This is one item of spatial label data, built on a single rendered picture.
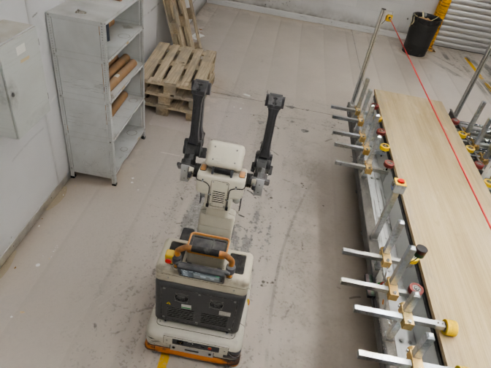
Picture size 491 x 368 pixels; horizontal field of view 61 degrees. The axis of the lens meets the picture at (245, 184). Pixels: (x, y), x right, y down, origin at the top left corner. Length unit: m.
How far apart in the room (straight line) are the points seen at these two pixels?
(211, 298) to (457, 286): 1.42
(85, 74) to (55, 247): 1.40
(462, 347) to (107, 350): 2.12
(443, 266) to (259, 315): 1.34
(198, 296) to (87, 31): 2.11
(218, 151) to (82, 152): 1.99
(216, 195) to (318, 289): 1.48
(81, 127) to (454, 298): 3.12
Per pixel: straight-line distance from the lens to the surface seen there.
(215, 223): 2.60
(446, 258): 2.87
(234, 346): 2.78
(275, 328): 3.22
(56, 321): 3.25
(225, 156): 2.31
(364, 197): 3.37
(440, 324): 2.42
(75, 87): 3.73
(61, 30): 3.58
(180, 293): 2.53
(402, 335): 2.72
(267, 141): 2.40
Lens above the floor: 2.67
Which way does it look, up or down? 39 degrees down
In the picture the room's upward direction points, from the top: 10 degrees clockwise
